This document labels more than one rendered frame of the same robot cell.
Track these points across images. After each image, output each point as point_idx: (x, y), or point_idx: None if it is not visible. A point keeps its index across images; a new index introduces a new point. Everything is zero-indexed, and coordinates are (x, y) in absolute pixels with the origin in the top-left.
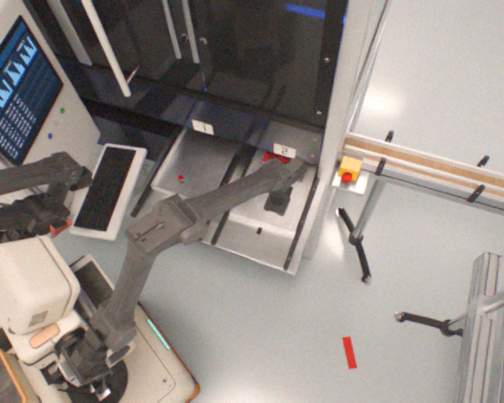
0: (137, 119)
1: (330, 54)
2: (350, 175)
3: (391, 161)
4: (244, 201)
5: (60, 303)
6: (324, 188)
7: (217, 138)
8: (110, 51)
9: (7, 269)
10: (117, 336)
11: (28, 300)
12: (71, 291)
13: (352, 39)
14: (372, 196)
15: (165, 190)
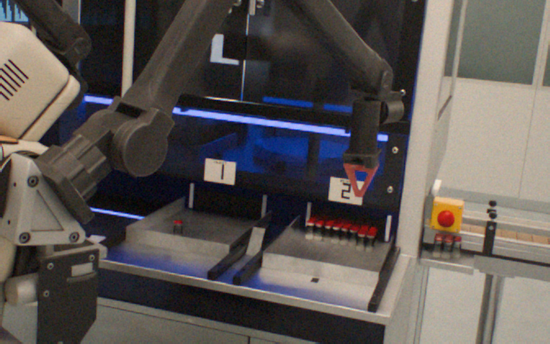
0: (100, 204)
1: None
2: (451, 211)
3: (504, 229)
4: (340, 46)
5: (48, 83)
6: (407, 272)
7: (229, 217)
8: (132, 20)
9: None
10: (142, 121)
11: (20, 27)
12: (67, 83)
13: None
14: (482, 338)
15: (152, 232)
